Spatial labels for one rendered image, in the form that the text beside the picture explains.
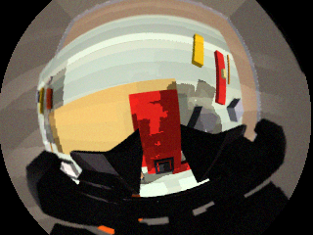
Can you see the yellow flat bar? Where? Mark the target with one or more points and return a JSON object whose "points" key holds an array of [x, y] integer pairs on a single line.
{"points": [[41, 101], [197, 57]]}

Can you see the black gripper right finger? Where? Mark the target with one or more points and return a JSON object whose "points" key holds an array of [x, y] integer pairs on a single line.
{"points": [[201, 149]]}

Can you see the tan wooden floor panel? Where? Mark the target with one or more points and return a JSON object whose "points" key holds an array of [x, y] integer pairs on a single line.
{"points": [[101, 120]]}

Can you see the white shallow tray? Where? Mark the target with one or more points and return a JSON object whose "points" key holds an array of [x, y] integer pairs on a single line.
{"points": [[69, 169]]}

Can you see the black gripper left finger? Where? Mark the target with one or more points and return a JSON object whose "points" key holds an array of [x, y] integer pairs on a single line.
{"points": [[123, 161]]}

